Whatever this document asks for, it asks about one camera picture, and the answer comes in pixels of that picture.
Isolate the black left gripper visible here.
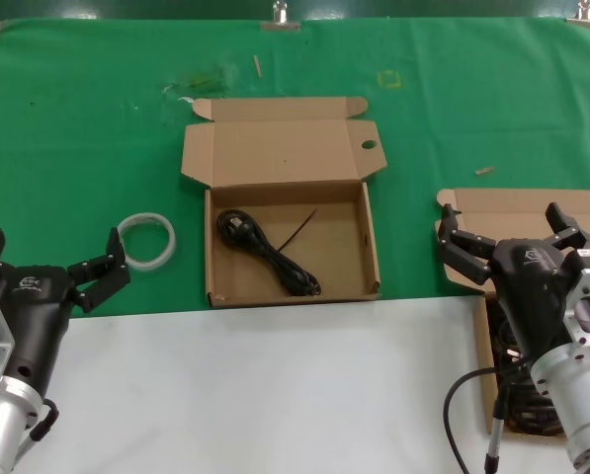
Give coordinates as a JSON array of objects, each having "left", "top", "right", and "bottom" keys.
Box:
[{"left": 0, "top": 226, "right": 131, "bottom": 396}]

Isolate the thin black cable tie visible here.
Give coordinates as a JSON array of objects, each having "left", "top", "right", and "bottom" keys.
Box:
[{"left": 277, "top": 207, "right": 320, "bottom": 253}]

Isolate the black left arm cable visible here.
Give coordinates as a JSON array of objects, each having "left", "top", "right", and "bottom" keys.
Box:
[{"left": 15, "top": 397, "right": 61, "bottom": 465}]

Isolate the clear tape roll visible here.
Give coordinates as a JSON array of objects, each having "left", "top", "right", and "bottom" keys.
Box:
[{"left": 116, "top": 210, "right": 179, "bottom": 273}]

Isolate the silver cable connector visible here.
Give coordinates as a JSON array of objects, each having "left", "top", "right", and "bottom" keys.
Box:
[{"left": 482, "top": 389, "right": 508, "bottom": 474}]

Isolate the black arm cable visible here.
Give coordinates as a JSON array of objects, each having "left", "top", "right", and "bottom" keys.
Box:
[
  {"left": 442, "top": 355, "right": 533, "bottom": 474},
  {"left": 15, "top": 397, "right": 61, "bottom": 465}
]

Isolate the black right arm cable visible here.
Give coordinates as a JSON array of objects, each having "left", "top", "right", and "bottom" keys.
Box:
[{"left": 442, "top": 355, "right": 533, "bottom": 474}]

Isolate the black power cable bundle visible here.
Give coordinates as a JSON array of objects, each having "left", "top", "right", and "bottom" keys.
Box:
[{"left": 486, "top": 295, "right": 570, "bottom": 436}]

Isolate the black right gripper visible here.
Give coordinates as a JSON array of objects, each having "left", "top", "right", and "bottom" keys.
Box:
[{"left": 435, "top": 200, "right": 590, "bottom": 366}]

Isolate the open cardboard box round hole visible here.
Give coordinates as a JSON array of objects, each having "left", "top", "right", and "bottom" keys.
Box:
[{"left": 180, "top": 96, "right": 388, "bottom": 310}]

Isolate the green table cloth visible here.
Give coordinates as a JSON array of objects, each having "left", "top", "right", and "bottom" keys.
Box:
[{"left": 0, "top": 17, "right": 590, "bottom": 322}]

